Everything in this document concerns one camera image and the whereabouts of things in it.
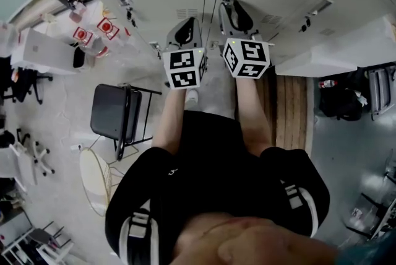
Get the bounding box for small bin black liner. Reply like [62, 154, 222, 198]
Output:
[72, 45, 95, 71]

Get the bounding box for small black-headed key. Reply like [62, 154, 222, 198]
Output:
[125, 8, 139, 28]

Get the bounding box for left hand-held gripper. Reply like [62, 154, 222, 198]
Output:
[162, 17, 207, 90]

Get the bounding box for white crumpled tissue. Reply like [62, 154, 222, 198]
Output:
[355, 92, 369, 107]

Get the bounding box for black office chair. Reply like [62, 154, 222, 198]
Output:
[0, 56, 53, 105]

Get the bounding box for person's black shirt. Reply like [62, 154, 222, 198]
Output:
[105, 110, 330, 265]

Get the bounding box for black backpack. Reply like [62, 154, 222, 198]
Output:
[318, 84, 369, 121]

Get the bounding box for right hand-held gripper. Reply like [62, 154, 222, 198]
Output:
[219, 1, 270, 79]

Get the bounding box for white wire rack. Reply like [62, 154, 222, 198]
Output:
[0, 235, 75, 265]

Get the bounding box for black metal stool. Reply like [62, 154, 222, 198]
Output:
[27, 222, 74, 258]

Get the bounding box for person's white shoe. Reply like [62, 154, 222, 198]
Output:
[184, 89, 199, 110]

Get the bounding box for person's left forearm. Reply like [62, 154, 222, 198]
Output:
[152, 87, 188, 156]

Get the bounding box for white boxy appliance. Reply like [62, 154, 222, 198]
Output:
[274, 14, 396, 77]

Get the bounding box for person's face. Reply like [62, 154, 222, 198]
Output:
[171, 212, 340, 265]

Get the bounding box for pink plastic container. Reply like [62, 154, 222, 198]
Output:
[68, 9, 84, 23]

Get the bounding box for white office chair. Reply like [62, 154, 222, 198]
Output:
[0, 129, 56, 193]

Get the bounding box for small red-capped plastic bottle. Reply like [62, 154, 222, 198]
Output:
[318, 79, 339, 89]

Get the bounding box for white cardboard box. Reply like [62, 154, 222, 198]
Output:
[11, 27, 78, 76]

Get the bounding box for black folding chair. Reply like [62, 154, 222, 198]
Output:
[90, 82, 163, 162]

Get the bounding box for person's right forearm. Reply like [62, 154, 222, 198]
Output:
[236, 77, 273, 156]

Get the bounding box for round white wire-frame table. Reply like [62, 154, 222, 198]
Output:
[79, 146, 124, 217]

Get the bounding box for grey metal case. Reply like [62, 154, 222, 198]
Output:
[368, 67, 396, 121]

